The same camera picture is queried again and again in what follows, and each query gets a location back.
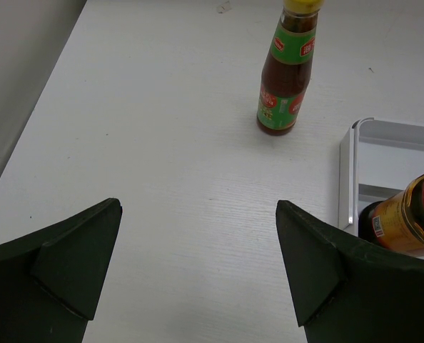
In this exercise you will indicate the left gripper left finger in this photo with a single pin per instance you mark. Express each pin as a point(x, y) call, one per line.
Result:
point(51, 279)

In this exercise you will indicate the red-lidded sauce jar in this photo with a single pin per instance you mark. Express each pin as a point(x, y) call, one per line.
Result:
point(397, 223)

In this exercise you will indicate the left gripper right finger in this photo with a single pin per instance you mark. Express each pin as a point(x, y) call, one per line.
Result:
point(345, 289)

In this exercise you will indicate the white divided organizer tray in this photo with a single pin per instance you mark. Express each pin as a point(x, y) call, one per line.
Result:
point(378, 160)

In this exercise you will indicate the left yellow-capped sauce bottle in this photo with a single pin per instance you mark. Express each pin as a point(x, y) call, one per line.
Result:
point(287, 70)

